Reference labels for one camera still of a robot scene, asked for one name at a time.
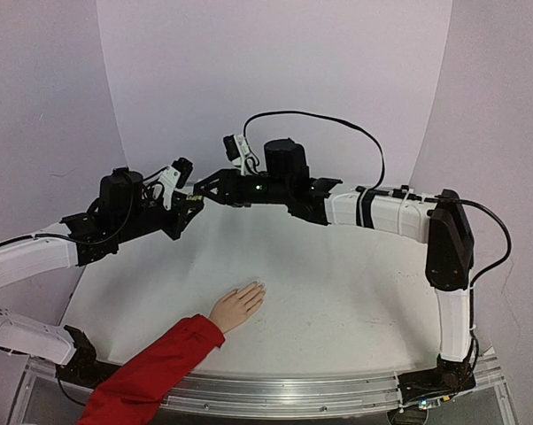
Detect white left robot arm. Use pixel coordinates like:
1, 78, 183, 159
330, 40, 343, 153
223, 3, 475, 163
0, 158, 204, 367

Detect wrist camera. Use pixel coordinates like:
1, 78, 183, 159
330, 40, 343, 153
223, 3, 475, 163
157, 158, 194, 211
222, 135, 259, 175

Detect mannequin hand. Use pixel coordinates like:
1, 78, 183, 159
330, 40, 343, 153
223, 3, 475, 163
208, 282, 266, 334

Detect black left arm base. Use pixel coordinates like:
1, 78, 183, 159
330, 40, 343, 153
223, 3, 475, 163
56, 325, 118, 389

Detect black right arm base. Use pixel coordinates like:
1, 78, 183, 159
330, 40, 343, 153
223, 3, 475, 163
398, 358, 475, 406

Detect red sleeved forearm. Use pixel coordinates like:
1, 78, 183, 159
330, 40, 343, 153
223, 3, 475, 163
78, 314, 225, 424

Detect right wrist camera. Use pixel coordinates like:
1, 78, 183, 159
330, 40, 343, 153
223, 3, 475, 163
222, 135, 259, 175

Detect aluminium table edge rail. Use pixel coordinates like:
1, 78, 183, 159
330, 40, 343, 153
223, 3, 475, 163
9, 353, 515, 425

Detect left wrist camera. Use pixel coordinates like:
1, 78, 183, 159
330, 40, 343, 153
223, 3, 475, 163
157, 158, 194, 211

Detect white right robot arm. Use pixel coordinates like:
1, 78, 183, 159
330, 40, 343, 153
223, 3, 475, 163
194, 135, 475, 364

